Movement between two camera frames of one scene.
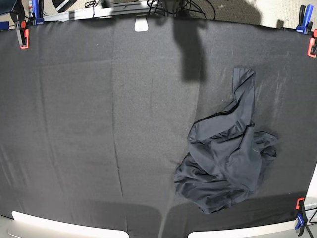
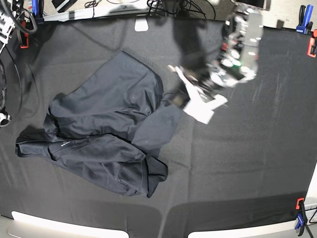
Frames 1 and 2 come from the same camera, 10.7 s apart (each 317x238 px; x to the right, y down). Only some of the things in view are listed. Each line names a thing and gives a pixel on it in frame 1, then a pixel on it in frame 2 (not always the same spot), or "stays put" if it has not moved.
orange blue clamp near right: [302, 217] stays put
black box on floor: [61, 6] stays put
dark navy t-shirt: [226, 154] -> [109, 127]
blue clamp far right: [305, 25] stays put
